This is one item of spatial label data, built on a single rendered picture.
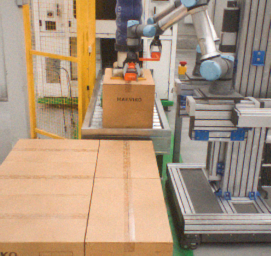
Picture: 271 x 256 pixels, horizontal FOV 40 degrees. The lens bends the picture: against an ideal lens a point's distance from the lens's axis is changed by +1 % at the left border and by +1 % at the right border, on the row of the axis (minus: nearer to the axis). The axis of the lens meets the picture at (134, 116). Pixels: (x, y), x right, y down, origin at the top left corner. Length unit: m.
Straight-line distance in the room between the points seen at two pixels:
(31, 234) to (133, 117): 1.38
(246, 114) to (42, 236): 1.30
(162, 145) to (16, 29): 1.64
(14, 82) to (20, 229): 1.96
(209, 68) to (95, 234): 1.07
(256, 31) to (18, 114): 2.27
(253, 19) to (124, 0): 1.00
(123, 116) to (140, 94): 0.22
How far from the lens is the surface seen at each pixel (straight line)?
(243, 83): 2.50
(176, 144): 3.51
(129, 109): 2.84
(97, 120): 3.22
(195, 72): 2.75
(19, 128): 3.71
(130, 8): 2.93
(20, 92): 3.59
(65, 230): 1.82
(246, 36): 2.46
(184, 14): 2.36
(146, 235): 1.78
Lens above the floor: 1.60
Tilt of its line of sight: 19 degrees down
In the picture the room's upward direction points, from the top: 2 degrees clockwise
